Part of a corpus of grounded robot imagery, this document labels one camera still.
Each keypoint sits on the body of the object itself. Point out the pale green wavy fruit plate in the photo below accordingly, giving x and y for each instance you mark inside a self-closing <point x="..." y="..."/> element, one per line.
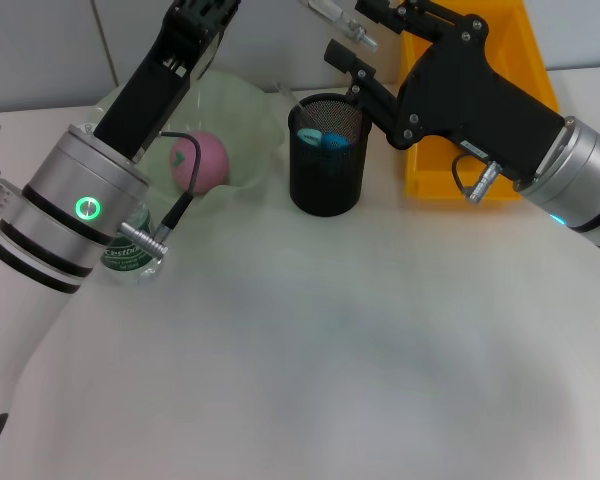
<point x="250" y="125"/>

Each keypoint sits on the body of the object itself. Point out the yellow plastic bin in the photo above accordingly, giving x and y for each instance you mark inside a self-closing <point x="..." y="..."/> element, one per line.
<point x="430" y="175"/>

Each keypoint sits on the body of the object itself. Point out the black mesh pen holder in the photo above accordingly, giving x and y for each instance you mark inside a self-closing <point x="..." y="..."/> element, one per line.
<point x="330" y="185"/>

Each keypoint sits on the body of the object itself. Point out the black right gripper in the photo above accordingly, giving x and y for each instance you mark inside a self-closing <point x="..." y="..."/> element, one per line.
<point x="460" y="90"/>

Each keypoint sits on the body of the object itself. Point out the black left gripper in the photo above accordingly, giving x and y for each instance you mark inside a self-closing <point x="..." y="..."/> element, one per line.
<point x="155" y="90"/>

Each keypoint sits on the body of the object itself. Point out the clear green-label water bottle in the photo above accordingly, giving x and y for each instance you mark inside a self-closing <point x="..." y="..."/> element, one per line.
<point x="125" y="260"/>

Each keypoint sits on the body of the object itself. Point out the clear plastic ruler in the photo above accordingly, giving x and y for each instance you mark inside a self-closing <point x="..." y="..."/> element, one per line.
<point x="300" y="107"/>

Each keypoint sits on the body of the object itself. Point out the silver ballpoint pen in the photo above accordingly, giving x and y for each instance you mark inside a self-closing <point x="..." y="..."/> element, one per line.
<point x="350" y="25"/>

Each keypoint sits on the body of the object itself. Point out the blue safety scissors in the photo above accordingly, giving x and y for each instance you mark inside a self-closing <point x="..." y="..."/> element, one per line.
<point x="335" y="141"/>

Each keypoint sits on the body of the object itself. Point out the pink toy peach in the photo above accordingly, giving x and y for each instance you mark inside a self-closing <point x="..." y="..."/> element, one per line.
<point x="212" y="160"/>

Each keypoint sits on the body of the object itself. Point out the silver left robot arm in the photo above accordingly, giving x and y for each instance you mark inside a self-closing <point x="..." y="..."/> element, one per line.
<point x="55" y="210"/>

